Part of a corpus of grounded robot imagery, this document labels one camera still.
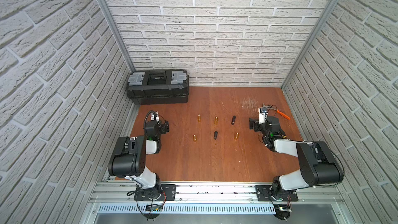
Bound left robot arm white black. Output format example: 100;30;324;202
108;111;169;202

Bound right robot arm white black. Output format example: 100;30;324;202
249;117;345;201

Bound black plastic toolbox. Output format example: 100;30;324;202
126;69;189;105

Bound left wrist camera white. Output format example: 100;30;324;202
151;112;160;122

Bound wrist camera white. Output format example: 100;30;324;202
258;106;269;124
151;112;160;122

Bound orange handled pliers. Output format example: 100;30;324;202
275;110;291;120

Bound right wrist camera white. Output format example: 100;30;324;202
258;106;269;124

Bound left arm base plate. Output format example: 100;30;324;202
134;184;177;201

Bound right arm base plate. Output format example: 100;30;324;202
255;185;299;202

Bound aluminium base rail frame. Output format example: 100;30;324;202
80;177;354;224

